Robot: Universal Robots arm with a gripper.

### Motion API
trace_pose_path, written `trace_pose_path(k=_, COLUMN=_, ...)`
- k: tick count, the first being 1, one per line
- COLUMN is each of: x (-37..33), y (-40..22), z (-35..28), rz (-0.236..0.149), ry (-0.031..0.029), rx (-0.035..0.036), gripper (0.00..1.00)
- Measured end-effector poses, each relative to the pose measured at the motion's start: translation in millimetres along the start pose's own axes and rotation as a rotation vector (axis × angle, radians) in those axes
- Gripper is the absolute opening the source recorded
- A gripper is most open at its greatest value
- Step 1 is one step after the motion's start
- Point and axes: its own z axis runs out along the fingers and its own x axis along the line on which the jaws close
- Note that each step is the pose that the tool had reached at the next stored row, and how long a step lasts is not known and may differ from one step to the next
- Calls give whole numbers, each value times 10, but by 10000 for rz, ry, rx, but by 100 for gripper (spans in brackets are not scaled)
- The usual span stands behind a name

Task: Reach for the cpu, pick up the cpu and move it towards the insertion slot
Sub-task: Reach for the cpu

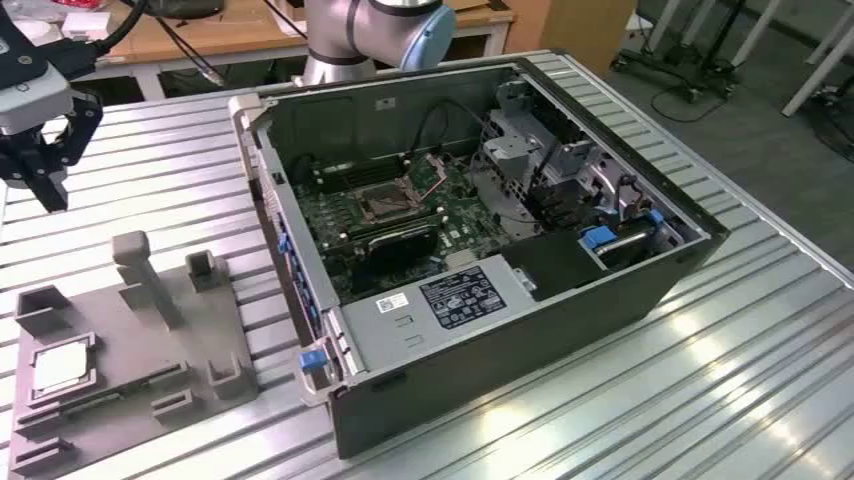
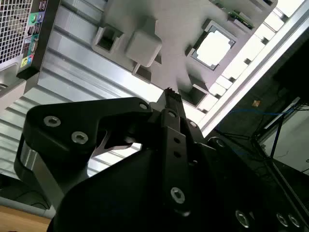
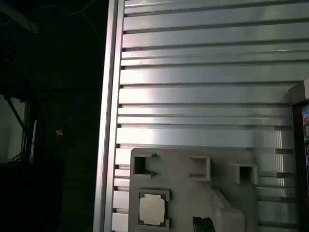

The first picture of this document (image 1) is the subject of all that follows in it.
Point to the grey camera mount box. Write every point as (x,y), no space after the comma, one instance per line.
(34,105)

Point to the wooden desk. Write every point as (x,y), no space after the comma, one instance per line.
(221,30)

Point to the black wheeled stand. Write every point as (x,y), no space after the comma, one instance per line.
(710,60)

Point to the white box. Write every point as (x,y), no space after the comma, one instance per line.
(87,22)

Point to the grey power supply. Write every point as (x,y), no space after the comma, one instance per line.
(381,340)

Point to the wooden cabinet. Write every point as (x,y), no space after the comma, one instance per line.
(588,30)

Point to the blue case latch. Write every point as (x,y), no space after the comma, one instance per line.
(313,361)

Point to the black open PC case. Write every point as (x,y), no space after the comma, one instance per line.
(508,375)

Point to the thin metal locking lever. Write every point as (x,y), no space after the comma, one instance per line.
(444,181)

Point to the green RAM stick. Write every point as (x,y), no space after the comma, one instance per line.
(114,395)

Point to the blue card retention clip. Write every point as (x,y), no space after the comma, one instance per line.
(281,242)

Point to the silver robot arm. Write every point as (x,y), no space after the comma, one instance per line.
(347,30)

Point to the green motherboard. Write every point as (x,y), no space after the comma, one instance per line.
(468,220)

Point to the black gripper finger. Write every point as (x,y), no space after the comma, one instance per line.
(50,185)

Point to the metal disk bay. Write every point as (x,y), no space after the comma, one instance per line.
(514,145)

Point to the CPU socket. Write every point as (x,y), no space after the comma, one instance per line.
(388,207)

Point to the grey parts rack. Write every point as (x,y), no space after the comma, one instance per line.
(134,320)

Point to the black plastic shroud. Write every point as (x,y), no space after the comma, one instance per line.
(548,265)

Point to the white table leg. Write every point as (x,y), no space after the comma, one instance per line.
(811,82)

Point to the black RAM slot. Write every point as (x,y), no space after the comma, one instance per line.
(374,231)
(363,175)
(361,170)
(367,180)
(370,235)
(357,165)
(354,244)
(363,239)

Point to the CPU with silver top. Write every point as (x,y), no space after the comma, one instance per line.
(62,367)

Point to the black graphics card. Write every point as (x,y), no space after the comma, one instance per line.
(401,255)

